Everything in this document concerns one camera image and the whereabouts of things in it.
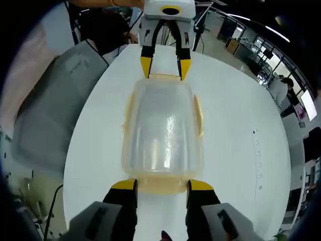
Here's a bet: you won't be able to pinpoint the yellow cabinet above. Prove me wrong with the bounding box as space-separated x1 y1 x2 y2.
224 37 239 55

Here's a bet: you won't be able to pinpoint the person's right hand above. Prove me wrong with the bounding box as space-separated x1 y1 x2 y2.
160 229 174 241

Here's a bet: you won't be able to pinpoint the white paper strip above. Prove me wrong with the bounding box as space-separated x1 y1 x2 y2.
251 129 264 200

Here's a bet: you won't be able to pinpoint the black floor cable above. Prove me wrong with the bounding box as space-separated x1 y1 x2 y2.
43 184 64 241

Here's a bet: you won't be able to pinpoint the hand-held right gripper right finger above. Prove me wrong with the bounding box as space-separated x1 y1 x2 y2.
186 178 259 241

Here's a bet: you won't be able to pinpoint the bright wall screen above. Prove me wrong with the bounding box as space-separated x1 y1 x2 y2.
299 89 318 122

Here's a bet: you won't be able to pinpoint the black tripod stand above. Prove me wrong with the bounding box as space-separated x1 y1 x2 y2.
192 2 214 52

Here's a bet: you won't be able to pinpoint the grey office chair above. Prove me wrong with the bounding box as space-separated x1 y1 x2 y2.
11 41 111 173

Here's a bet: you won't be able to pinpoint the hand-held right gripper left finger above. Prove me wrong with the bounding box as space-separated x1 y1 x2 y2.
67 178 138 241

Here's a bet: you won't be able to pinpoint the clear plastic box yellow buckles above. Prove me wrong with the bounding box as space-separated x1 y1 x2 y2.
121 72 207 195

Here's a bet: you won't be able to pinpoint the person's left hand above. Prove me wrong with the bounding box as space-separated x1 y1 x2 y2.
117 0 146 9

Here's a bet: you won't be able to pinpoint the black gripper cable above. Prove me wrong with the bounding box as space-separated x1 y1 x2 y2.
84 37 111 66

